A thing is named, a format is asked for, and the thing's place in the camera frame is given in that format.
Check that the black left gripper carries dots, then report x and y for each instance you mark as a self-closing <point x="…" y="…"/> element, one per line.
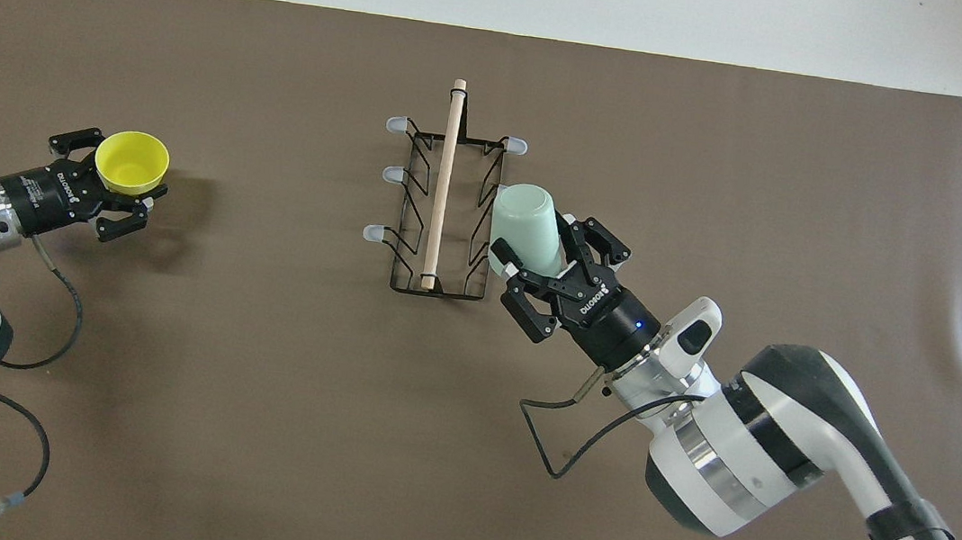
<point x="54" y="199"/>

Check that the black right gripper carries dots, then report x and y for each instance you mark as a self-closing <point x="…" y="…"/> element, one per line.
<point x="606" y="321"/>

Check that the yellow plastic cup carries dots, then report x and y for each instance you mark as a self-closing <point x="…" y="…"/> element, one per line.
<point x="131" y="162"/>

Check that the pale green plastic cup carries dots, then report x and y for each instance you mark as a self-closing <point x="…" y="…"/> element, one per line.
<point x="527" y="225"/>

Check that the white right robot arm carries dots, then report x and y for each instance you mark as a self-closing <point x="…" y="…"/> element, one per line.
<point x="751" y="446"/>

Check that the brown paper table mat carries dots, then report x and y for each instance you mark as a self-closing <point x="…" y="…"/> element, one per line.
<point x="246" y="424"/>

